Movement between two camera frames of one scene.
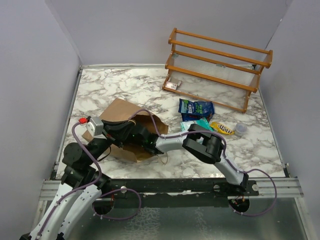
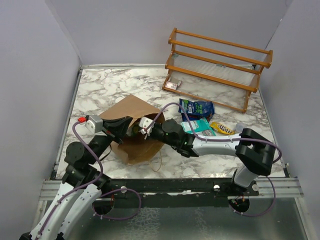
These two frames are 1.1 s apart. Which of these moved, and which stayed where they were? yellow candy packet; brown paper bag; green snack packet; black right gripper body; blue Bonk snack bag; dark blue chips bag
Moved: brown paper bag; black right gripper body
Stayed: dark blue chips bag; blue Bonk snack bag; green snack packet; yellow candy packet
